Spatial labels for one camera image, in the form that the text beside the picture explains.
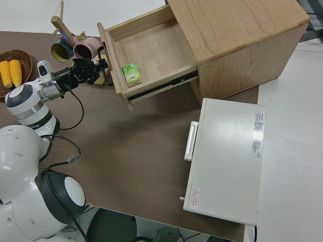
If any black equipment behind table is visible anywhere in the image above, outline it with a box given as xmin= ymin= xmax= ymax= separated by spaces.
xmin=299 ymin=0 xmax=323 ymax=43

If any yellow corn cob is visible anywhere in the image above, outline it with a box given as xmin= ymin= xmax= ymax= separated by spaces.
xmin=0 ymin=60 xmax=13 ymax=89
xmin=9 ymin=59 xmax=23 ymax=88

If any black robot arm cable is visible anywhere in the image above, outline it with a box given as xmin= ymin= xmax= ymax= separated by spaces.
xmin=37 ymin=89 xmax=89 ymax=242

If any wooden drawer with handle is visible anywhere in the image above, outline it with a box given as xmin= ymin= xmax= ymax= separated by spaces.
xmin=96 ymin=5 xmax=200 ymax=112

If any woven wicker basket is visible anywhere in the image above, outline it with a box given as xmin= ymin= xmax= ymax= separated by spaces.
xmin=0 ymin=49 xmax=34 ymax=99

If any black drawer slide rail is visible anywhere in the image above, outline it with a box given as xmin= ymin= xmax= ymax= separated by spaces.
xmin=127 ymin=70 xmax=199 ymax=102

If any dark mug yellow inside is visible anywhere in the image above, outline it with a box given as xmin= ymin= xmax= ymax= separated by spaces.
xmin=50 ymin=36 xmax=74 ymax=64

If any white toaster oven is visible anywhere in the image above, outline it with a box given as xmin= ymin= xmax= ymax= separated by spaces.
xmin=183 ymin=97 xmax=267 ymax=226

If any black metal drawer handle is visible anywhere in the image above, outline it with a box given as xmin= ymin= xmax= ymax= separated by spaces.
xmin=97 ymin=46 xmax=114 ymax=87

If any white text label sticker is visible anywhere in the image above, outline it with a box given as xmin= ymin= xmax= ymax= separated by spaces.
xmin=250 ymin=110 xmax=266 ymax=159

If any light wooden cabinet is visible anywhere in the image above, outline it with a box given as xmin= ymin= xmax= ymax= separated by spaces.
xmin=165 ymin=0 xmax=311 ymax=100

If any white oven door handle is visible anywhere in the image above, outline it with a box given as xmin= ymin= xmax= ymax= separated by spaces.
xmin=184 ymin=120 xmax=199 ymax=162

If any pink ceramic mug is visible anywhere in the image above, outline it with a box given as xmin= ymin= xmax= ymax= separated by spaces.
xmin=73 ymin=36 xmax=103 ymax=61

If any brown table mat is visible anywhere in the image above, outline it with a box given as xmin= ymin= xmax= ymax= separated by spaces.
xmin=0 ymin=31 xmax=261 ymax=242

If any wooden mug tree stand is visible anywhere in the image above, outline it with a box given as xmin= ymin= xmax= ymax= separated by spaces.
xmin=50 ymin=0 xmax=107 ymax=87

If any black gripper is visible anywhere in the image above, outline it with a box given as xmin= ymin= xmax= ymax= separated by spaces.
xmin=71 ymin=57 xmax=110 ymax=86

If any small green carton box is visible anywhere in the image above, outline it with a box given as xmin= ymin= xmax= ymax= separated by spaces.
xmin=122 ymin=62 xmax=143 ymax=88

